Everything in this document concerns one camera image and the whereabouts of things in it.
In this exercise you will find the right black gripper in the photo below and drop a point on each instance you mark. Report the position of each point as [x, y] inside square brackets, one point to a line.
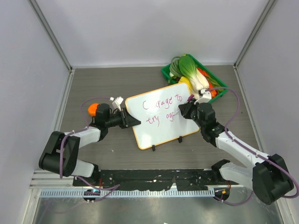
[186, 108]

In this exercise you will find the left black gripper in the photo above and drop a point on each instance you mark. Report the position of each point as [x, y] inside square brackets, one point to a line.
[127, 120]

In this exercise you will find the magenta marker cap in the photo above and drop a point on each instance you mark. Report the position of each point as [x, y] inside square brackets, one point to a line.
[190, 97]

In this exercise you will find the orange framed whiteboard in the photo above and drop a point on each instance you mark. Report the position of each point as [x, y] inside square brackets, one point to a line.
[155, 110]

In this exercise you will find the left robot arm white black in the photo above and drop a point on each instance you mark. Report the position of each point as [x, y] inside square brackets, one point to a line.
[60, 155]

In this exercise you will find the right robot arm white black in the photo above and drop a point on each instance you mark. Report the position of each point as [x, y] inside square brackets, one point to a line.
[266, 176]

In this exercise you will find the yellow toy vegetable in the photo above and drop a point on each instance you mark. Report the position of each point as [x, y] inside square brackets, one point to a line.
[186, 81]

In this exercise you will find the red orange toy pepper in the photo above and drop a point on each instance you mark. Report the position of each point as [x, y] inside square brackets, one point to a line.
[212, 83]

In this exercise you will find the orange toy fruit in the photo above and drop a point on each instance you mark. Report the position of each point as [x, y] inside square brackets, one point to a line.
[92, 109]

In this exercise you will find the green plastic basket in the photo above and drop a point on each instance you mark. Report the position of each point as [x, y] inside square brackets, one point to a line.
[166, 74]

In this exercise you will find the toy bok choy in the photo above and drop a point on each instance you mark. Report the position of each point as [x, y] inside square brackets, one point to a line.
[188, 69]

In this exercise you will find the grey green coiled toy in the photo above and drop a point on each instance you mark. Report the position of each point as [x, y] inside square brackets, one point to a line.
[174, 68]

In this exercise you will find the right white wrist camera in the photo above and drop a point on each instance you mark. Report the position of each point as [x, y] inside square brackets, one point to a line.
[204, 97]

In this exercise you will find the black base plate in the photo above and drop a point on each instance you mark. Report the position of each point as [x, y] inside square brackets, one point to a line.
[157, 179]

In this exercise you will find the slotted grey cable duct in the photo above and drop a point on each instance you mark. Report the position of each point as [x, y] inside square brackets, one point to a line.
[173, 192]

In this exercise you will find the right aluminium frame post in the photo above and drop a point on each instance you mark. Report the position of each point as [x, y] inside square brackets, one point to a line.
[256, 28]

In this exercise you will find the aluminium frame post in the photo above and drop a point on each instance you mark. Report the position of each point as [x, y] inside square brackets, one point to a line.
[256, 28]
[41, 17]

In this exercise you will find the left aluminium frame post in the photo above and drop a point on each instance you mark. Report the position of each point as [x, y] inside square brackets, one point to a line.
[41, 17]

